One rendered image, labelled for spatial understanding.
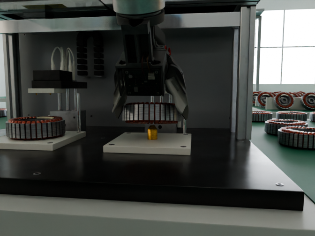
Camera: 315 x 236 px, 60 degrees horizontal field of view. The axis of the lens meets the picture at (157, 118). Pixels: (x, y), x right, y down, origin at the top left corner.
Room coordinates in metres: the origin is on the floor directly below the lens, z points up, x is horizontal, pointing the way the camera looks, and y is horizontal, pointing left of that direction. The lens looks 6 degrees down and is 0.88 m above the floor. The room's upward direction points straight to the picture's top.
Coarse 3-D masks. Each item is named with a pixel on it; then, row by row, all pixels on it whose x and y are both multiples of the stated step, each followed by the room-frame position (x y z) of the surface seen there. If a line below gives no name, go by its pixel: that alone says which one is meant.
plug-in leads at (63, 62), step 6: (54, 48) 0.70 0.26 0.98; (60, 48) 0.72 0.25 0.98; (60, 54) 0.72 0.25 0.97; (66, 54) 0.73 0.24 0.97; (72, 54) 0.71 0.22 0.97; (66, 60) 0.73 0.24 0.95; (54, 66) 0.69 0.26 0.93; (60, 66) 0.68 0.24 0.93; (66, 66) 0.73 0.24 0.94; (72, 66) 0.68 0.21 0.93; (72, 72) 0.68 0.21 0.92
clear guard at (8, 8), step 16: (0, 0) 0.58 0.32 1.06; (16, 0) 0.58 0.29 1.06; (32, 0) 0.58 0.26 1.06; (48, 0) 0.58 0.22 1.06; (64, 0) 0.58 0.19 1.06; (80, 0) 0.58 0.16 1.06; (96, 0) 0.58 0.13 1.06; (32, 16) 0.71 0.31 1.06; (48, 16) 0.71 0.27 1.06; (64, 16) 0.71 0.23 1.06; (80, 16) 0.71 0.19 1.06; (96, 16) 0.71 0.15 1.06
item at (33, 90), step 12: (36, 72) 0.61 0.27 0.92; (48, 72) 0.60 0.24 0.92; (60, 72) 0.60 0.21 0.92; (36, 84) 0.61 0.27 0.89; (48, 84) 0.60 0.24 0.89; (60, 84) 0.60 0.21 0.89; (72, 84) 0.65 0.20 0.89; (84, 84) 0.72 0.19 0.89; (60, 96) 0.70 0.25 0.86; (60, 108) 0.70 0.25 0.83
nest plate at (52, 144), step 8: (0, 136) 0.55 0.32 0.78; (64, 136) 0.55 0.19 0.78; (72, 136) 0.56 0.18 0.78; (80, 136) 0.59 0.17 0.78; (0, 144) 0.49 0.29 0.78; (8, 144) 0.49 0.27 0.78; (16, 144) 0.48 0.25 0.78; (24, 144) 0.48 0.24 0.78; (32, 144) 0.48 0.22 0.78; (40, 144) 0.48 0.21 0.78; (48, 144) 0.48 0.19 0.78; (56, 144) 0.49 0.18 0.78; (64, 144) 0.52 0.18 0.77
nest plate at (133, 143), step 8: (120, 136) 0.55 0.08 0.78; (128, 136) 0.55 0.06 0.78; (136, 136) 0.55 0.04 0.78; (144, 136) 0.55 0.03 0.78; (160, 136) 0.55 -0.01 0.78; (168, 136) 0.55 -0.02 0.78; (176, 136) 0.55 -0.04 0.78; (184, 136) 0.55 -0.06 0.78; (112, 144) 0.47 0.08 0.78; (120, 144) 0.47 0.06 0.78; (128, 144) 0.47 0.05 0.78; (136, 144) 0.47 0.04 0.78; (144, 144) 0.47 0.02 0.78; (152, 144) 0.47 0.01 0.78; (160, 144) 0.47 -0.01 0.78; (168, 144) 0.47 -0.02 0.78; (176, 144) 0.47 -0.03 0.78; (184, 144) 0.47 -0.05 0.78; (104, 152) 0.46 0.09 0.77; (112, 152) 0.46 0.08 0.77; (120, 152) 0.46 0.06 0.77; (128, 152) 0.46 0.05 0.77; (136, 152) 0.45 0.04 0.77; (144, 152) 0.45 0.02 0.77; (152, 152) 0.45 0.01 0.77; (160, 152) 0.45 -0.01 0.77; (168, 152) 0.45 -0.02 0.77; (176, 152) 0.45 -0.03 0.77; (184, 152) 0.44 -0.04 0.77
